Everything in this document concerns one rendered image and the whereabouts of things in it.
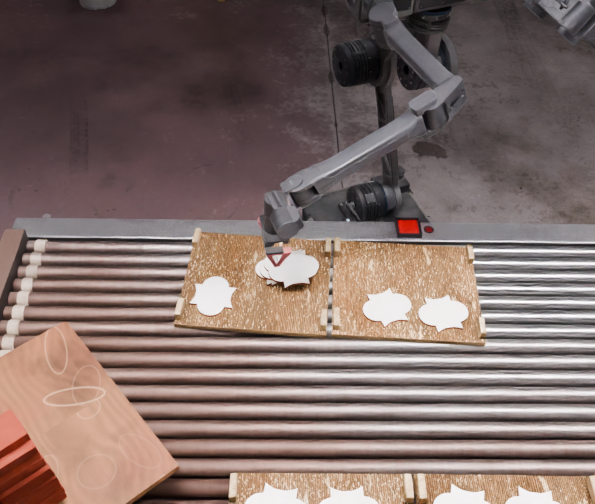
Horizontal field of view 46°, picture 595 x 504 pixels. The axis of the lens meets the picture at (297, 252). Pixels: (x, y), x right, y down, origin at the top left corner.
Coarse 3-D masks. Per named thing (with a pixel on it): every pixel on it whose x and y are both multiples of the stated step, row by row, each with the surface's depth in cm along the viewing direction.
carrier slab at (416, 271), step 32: (352, 256) 205; (384, 256) 206; (416, 256) 206; (448, 256) 206; (352, 288) 197; (384, 288) 197; (416, 288) 198; (448, 288) 198; (352, 320) 189; (416, 320) 190
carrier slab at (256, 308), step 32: (192, 256) 204; (224, 256) 204; (256, 256) 204; (320, 256) 205; (192, 288) 195; (256, 288) 196; (288, 288) 196; (320, 288) 197; (192, 320) 188; (224, 320) 188; (256, 320) 188; (288, 320) 189
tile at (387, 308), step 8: (368, 296) 194; (376, 296) 194; (384, 296) 194; (392, 296) 194; (400, 296) 194; (368, 304) 192; (376, 304) 192; (384, 304) 192; (392, 304) 192; (400, 304) 192; (408, 304) 192; (368, 312) 190; (376, 312) 190; (384, 312) 190; (392, 312) 190; (400, 312) 190; (408, 312) 191; (376, 320) 188; (384, 320) 188; (392, 320) 188; (400, 320) 189
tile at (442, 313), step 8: (448, 296) 195; (432, 304) 193; (440, 304) 193; (448, 304) 193; (456, 304) 193; (424, 312) 191; (432, 312) 191; (440, 312) 191; (448, 312) 191; (456, 312) 191; (464, 312) 191; (424, 320) 189; (432, 320) 189; (440, 320) 189; (448, 320) 189; (456, 320) 189; (464, 320) 190; (440, 328) 187; (448, 328) 188; (456, 328) 188
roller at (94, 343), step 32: (224, 352) 186; (256, 352) 186; (288, 352) 186; (320, 352) 187; (352, 352) 187; (384, 352) 187; (416, 352) 187; (448, 352) 187; (480, 352) 187; (512, 352) 188; (544, 352) 188; (576, 352) 188
